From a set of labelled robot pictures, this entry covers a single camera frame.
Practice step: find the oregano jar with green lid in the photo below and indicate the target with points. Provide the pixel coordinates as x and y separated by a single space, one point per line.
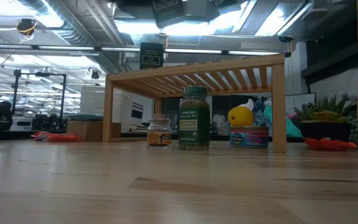
194 124

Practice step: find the small glass spice jar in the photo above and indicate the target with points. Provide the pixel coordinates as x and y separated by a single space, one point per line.
159 137

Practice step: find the wooden slatted shelf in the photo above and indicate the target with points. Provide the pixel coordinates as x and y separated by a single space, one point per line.
278 109

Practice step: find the stack of white bins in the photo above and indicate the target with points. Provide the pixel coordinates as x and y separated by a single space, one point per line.
120 105

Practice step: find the yellow lemon juice bottle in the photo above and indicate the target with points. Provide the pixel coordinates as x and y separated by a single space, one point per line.
240 115

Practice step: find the blue tuna can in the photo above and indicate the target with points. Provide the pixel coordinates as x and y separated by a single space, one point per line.
249 137

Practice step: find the small orange candy packet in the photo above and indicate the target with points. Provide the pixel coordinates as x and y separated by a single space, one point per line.
40 135
64 137

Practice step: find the overhead light bar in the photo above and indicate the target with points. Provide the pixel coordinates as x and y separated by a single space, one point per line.
73 48

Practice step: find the background robot workstation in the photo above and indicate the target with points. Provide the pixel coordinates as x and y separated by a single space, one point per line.
42 121

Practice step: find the potted succulent plant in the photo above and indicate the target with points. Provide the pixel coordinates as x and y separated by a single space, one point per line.
325 129

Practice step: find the orange Reese's candy packet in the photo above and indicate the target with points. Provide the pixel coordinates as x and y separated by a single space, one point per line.
329 144

